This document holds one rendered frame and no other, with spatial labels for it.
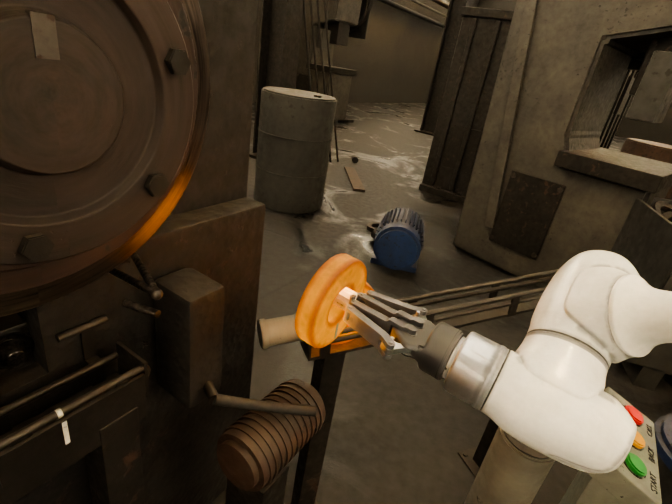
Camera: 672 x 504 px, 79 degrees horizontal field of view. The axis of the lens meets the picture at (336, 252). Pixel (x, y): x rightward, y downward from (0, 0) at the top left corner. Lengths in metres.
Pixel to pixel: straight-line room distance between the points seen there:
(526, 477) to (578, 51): 2.33
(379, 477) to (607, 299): 1.07
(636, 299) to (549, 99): 2.35
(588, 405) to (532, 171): 2.41
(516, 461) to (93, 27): 0.98
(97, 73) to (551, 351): 0.56
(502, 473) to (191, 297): 0.74
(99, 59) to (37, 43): 0.05
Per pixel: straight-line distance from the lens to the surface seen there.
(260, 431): 0.85
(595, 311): 0.60
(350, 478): 1.48
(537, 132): 2.89
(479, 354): 0.57
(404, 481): 1.52
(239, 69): 0.85
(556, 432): 0.57
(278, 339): 0.83
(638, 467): 0.98
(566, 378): 0.57
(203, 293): 0.71
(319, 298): 0.59
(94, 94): 0.42
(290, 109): 3.10
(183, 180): 0.61
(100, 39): 0.44
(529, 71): 2.95
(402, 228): 2.46
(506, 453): 1.02
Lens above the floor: 1.18
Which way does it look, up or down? 25 degrees down
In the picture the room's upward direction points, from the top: 10 degrees clockwise
